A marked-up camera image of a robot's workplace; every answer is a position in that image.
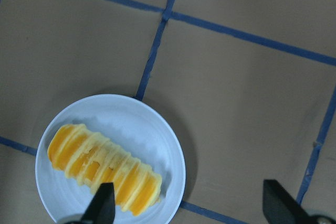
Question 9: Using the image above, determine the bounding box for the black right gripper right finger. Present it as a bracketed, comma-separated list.
[262, 179, 336, 224]

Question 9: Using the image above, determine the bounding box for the light blue plate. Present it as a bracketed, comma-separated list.
[35, 94, 186, 223]

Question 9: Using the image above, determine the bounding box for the striped orange bread roll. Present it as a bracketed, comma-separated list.
[47, 124, 162, 216]

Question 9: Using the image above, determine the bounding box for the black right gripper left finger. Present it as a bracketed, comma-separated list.
[80, 183, 116, 224]

